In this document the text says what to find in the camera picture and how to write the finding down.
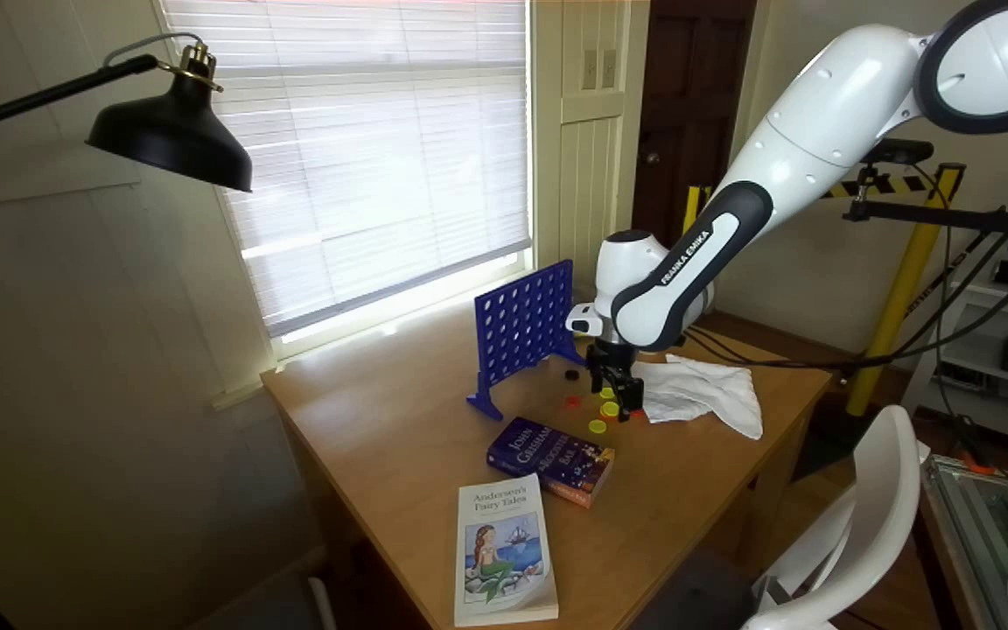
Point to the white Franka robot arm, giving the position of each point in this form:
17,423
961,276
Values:
832,106

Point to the dark brown door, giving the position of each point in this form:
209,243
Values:
692,82

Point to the short yellow post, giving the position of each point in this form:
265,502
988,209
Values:
692,206

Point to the black desk lamp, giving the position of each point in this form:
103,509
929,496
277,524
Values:
174,134

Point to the blue Connect Four grid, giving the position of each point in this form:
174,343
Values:
523,320

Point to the white shelf unit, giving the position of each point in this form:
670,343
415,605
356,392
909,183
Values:
982,339

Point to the cream panelled shutter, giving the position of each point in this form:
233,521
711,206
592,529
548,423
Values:
585,141

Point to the black camera on stand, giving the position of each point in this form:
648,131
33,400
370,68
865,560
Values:
909,153

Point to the black yellow hazard tape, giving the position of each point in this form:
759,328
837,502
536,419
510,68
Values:
878,183

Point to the grey metal equipment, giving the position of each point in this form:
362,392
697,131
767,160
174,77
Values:
997,538

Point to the white mermaid cover book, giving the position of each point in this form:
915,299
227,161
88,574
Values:
506,547

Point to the red plastic disc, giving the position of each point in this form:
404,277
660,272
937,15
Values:
571,400

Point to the tall yellow post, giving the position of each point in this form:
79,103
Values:
901,292

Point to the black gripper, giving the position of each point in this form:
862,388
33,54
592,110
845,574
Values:
614,355

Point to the white window blind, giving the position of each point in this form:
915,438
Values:
386,153

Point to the white towel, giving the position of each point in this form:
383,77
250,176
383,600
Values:
708,391

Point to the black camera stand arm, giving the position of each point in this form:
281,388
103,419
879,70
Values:
946,216

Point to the white plastic chair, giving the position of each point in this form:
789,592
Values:
878,502

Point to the yellow plastic disc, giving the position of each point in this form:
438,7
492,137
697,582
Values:
610,410
607,398
596,428

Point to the black plastic disc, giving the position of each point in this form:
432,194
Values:
571,376

